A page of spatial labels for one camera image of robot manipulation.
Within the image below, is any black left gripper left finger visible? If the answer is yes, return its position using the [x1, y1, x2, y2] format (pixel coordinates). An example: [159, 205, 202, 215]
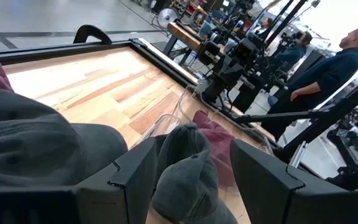
[73, 136, 159, 224]

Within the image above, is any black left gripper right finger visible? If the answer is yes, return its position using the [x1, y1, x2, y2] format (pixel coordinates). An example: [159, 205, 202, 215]
[229, 139, 348, 224]

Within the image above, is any dark grey cap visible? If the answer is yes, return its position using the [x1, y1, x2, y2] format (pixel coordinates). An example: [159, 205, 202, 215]
[150, 122, 239, 224]
[0, 85, 129, 188]

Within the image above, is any standing person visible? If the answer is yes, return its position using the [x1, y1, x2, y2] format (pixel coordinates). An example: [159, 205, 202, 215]
[261, 27, 358, 141]

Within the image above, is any seated person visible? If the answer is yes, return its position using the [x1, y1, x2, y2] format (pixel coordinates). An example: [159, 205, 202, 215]
[273, 30, 313, 67]

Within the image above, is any distant person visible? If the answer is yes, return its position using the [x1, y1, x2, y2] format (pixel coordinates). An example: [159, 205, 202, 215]
[253, 17, 273, 35]

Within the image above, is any wooden workbench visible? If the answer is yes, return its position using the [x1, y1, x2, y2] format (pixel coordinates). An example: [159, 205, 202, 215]
[163, 21, 204, 58]

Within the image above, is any round grey fan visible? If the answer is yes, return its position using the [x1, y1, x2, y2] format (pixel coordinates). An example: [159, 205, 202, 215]
[157, 7, 180, 29]

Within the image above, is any black aluminium table frame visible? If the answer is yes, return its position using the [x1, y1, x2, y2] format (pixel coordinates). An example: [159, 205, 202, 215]
[0, 38, 358, 164]

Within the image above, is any black frame handle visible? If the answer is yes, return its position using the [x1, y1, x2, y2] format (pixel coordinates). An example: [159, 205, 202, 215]
[73, 24, 113, 45]

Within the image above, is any black station frame pole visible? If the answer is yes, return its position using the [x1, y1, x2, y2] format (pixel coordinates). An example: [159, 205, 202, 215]
[261, 0, 309, 47]

